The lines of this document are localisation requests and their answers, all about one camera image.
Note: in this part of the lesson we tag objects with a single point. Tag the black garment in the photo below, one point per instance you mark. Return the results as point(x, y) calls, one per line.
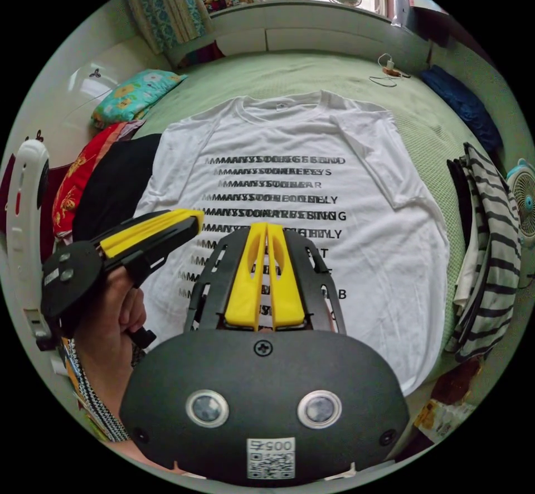
point(113, 184)

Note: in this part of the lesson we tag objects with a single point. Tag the teal floral pillow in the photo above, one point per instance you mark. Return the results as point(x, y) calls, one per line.
point(133, 92)

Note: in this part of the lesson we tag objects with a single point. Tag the white t-shirt with black print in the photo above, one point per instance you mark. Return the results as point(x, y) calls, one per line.
point(292, 134)

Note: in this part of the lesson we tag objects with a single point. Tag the blue folded blanket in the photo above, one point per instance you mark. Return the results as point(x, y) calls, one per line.
point(464, 105)

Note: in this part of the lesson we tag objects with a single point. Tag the person's left hand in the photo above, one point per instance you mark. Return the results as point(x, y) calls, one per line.
point(108, 314)

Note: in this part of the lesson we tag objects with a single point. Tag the houndstooth patterned cloth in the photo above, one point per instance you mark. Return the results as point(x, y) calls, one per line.
point(100, 410)

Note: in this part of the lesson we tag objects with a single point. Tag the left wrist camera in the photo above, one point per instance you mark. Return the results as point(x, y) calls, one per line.
point(25, 230)

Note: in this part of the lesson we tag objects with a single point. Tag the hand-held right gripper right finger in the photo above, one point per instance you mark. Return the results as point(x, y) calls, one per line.
point(286, 285)

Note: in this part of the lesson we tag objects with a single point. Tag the green patterned curtain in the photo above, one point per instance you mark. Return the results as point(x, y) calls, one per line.
point(167, 9)

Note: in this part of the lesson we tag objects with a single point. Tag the small blue and white fan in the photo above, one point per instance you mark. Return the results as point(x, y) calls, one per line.
point(524, 197)

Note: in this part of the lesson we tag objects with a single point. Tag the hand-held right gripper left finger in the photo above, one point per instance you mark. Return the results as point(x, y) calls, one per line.
point(246, 280)

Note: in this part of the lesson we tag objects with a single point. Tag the red embroidered quilt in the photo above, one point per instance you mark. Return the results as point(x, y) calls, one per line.
point(75, 176)

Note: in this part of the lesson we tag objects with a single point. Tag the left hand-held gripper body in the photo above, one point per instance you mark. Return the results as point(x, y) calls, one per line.
point(71, 285)

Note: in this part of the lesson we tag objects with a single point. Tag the printed snack bag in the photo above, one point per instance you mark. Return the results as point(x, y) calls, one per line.
point(443, 418)

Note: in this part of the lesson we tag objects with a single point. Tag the person's left forearm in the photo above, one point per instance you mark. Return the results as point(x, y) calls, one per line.
point(110, 370)

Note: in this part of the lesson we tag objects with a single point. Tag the pile of clothes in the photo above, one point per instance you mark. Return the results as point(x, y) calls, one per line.
point(493, 251)

